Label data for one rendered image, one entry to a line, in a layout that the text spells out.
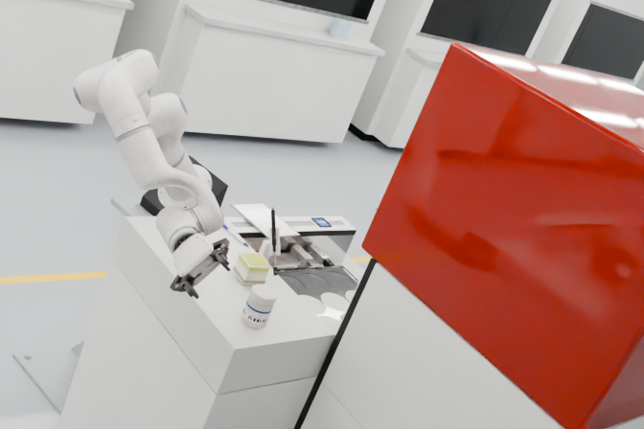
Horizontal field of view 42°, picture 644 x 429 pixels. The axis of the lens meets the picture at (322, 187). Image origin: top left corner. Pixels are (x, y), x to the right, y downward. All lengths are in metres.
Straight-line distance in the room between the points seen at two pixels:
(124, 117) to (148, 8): 3.93
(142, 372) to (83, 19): 3.02
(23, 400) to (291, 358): 1.30
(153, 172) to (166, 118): 0.54
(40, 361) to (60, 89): 2.23
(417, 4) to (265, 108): 1.69
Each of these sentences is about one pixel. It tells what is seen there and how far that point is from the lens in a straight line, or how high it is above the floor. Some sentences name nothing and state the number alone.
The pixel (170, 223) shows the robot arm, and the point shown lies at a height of 1.20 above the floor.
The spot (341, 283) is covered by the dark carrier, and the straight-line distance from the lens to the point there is 2.75.
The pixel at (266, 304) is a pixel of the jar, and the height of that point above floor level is 1.04.
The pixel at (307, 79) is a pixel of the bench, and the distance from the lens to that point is 6.22.
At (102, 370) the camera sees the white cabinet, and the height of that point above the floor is 0.50.
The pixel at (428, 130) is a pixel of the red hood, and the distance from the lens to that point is 2.09.
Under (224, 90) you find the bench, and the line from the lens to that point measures 5.83.
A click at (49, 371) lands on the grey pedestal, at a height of 0.02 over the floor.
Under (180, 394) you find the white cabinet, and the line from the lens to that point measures 2.33.
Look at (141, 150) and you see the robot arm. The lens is 2.04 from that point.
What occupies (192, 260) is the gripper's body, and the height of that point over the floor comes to 1.20.
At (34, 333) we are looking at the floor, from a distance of 3.61.
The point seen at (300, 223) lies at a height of 0.96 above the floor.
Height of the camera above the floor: 2.12
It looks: 21 degrees down
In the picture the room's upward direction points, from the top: 22 degrees clockwise
